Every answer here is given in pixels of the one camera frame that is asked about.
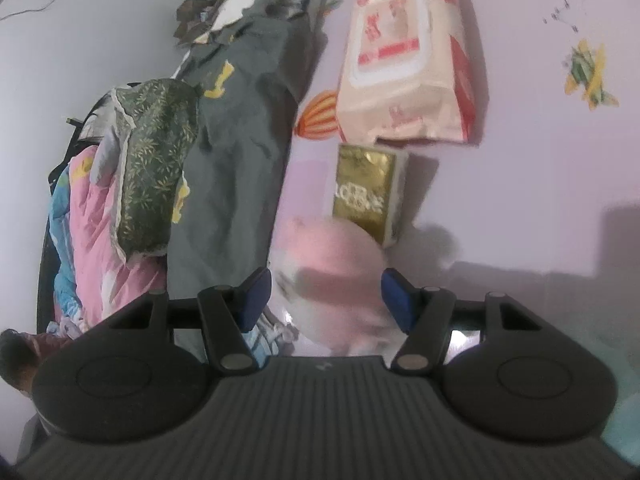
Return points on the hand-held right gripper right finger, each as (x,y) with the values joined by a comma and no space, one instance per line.
(397,300)

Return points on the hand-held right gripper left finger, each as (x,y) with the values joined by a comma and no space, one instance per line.
(255,300)

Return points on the pink plush toy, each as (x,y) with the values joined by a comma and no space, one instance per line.
(330,270)

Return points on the pink red wet wipes pack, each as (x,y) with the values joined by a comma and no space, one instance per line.
(400,60)

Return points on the gold tissue pack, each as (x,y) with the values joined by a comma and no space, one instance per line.
(360,190)

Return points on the grey blanket with yellow print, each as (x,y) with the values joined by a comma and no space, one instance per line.
(235,170)

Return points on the green leaf-print pillow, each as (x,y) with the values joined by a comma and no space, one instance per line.
(150,170)

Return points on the pink and blue quilt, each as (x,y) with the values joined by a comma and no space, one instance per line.
(95,240)

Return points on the pink printed mat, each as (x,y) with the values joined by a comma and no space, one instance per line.
(525,160)

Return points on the cluttered cardboard box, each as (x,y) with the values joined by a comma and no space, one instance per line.
(195,17)

